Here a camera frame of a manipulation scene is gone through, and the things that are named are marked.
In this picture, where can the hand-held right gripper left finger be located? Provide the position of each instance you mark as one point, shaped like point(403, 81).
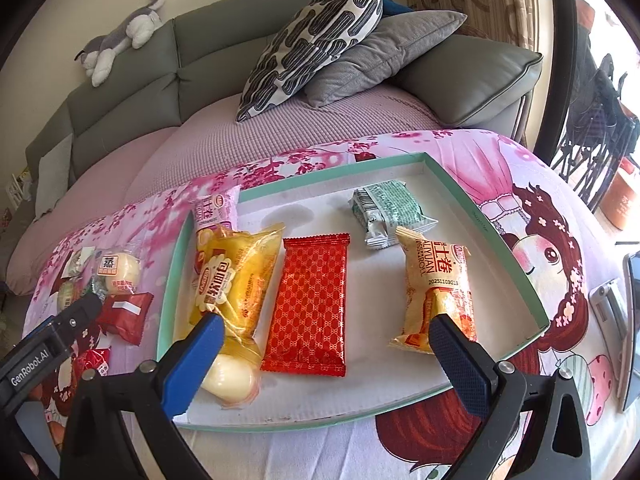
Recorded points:
point(192, 360)

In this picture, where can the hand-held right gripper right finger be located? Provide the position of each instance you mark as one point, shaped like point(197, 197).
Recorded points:
point(457, 360)

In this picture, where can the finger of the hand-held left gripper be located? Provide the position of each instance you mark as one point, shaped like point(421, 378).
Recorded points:
point(45, 355)

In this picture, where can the jelly cup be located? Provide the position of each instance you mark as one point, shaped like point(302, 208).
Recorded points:
point(230, 380)

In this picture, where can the gold swiss roll packet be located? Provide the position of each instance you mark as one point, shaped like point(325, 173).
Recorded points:
point(440, 280)

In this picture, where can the yellow cake packet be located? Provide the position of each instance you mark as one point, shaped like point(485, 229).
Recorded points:
point(235, 280)

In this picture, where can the white snack packet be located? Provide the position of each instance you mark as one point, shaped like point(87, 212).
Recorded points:
point(75, 262)

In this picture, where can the red patterned snack packet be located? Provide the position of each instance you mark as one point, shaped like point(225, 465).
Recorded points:
point(305, 305)

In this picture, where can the purple swiss roll packet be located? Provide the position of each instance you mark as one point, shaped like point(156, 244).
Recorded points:
point(215, 207)

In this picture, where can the green brick pattern packet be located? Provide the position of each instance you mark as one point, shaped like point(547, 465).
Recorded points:
point(395, 205)

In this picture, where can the teal cardboard tray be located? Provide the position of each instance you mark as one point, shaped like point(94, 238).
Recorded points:
point(310, 215)

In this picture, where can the red packet with white label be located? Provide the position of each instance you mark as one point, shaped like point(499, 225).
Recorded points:
point(127, 315)

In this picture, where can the steamed cake packet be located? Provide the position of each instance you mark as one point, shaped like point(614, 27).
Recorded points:
point(120, 270)

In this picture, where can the metal phone stand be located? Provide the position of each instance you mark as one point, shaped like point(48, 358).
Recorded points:
point(607, 310)

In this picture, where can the white magazine rack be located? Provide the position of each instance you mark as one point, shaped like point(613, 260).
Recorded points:
point(17, 190)

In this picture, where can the phone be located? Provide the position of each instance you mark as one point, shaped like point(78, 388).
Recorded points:
point(632, 335)

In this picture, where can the light grey green pillow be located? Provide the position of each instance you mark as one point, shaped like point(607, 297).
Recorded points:
point(52, 175)

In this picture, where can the printed blanket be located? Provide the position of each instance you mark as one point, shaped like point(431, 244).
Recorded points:
point(550, 200)

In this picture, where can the orange container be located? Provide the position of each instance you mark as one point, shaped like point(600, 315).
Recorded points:
point(620, 200)

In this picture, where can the grey green sofa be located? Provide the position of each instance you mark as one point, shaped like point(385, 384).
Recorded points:
point(125, 110)

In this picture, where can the purple sofa cover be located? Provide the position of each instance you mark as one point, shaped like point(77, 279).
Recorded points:
point(350, 125)

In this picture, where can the black folding rack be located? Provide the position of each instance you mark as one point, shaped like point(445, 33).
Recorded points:
point(600, 125)

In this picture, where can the grey white plush toy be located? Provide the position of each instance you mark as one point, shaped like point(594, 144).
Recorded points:
point(120, 37)

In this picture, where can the black white patterned pillow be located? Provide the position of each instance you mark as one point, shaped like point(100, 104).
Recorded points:
point(310, 45)

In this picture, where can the blue cushion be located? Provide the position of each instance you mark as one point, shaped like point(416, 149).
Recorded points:
point(397, 6)

